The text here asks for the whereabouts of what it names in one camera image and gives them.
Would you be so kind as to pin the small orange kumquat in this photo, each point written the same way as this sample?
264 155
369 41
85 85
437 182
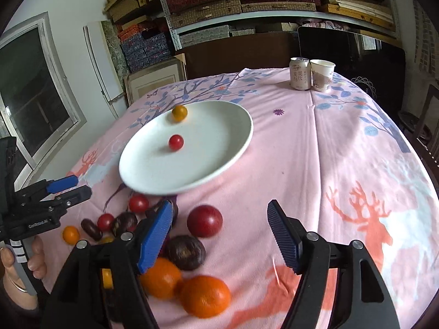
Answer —
179 113

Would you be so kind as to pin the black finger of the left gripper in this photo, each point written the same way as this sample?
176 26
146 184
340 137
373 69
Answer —
73 197

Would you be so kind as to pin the dark purple grape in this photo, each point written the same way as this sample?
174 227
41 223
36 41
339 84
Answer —
91 229

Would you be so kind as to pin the white leaning board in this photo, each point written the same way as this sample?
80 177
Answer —
104 68

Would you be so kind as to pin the pink deer print tablecloth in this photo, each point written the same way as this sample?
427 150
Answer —
333 160

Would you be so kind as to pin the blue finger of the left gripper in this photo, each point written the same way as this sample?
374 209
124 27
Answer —
62 184

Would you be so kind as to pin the white paper cup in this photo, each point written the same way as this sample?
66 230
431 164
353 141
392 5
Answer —
322 74

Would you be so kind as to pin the metal storage shelf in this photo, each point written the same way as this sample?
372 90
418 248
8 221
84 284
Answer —
191 22

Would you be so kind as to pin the wooden framed panel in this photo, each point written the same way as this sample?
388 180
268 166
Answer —
161 74

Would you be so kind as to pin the small orange tomato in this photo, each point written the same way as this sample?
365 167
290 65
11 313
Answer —
71 235

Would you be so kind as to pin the white oval plate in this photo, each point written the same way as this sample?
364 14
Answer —
216 134

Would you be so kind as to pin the red cherry tomato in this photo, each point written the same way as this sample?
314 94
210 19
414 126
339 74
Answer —
138 203
176 142
105 221

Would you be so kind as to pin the window with white frame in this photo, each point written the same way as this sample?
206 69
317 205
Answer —
38 107

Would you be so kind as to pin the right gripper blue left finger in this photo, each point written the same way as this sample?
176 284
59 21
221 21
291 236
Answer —
77 299

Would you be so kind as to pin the dark brown cabinet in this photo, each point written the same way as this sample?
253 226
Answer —
233 54

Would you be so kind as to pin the large orange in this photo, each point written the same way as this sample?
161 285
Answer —
205 296
163 280

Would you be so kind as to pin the pink drink can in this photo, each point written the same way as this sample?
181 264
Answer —
300 73

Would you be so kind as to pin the red cherry tomato top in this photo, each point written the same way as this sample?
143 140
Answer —
138 203

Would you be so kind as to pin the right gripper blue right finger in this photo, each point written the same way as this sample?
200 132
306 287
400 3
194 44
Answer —
361 298

